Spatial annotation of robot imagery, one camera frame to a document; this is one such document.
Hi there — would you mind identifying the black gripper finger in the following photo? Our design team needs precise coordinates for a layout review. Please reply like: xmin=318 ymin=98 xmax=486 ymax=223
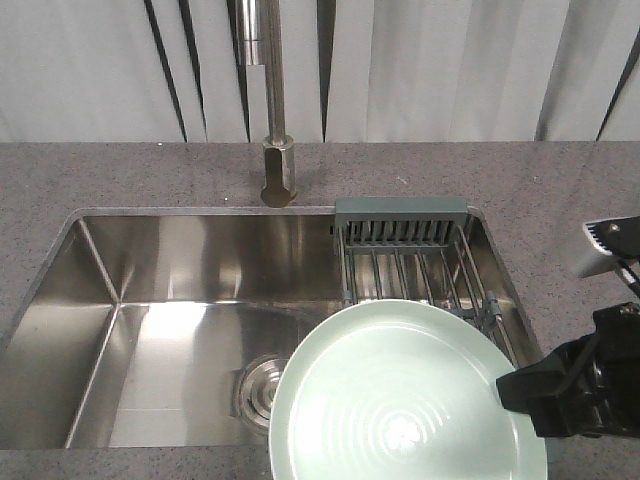
xmin=496 ymin=352 xmax=566 ymax=413

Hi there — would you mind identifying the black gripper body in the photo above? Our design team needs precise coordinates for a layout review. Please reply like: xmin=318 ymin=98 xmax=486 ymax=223
xmin=529 ymin=303 xmax=639 ymax=437

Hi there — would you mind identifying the light green round plate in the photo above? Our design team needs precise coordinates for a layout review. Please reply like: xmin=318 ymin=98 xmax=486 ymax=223
xmin=269 ymin=300 xmax=548 ymax=479

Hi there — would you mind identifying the grey sink drying rack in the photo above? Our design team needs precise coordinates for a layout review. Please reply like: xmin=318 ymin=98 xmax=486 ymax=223
xmin=332 ymin=196 xmax=527 ymax=367

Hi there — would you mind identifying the steel sink drain strainer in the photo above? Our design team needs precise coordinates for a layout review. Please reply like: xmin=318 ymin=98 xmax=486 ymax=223
xmin=234 ymin=353 xmax=289 ymax=432

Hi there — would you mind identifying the stainless steel sink basin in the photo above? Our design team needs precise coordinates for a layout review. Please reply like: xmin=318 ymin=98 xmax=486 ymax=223
xmin=9 ymin=207 xmax=544 ymax=451

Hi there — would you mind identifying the chrome kitchen faucet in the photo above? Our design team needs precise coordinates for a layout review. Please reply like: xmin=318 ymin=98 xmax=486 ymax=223
xmin=234 ymin=0 xmax=297 ymax=208

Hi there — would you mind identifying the white pleated curtain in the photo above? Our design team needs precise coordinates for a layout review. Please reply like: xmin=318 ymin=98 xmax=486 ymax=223
xmin=1 ymin=1 xmax=639 ymax=143

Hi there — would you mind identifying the black camera cable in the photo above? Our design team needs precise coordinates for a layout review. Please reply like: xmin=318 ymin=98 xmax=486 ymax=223
xmin=617 ymin=259 xmax=640 ymax=301

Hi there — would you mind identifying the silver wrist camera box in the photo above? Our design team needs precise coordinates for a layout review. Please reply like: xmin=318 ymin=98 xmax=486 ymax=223
xmin=566 ymin=216 xmax=639 ymax=278

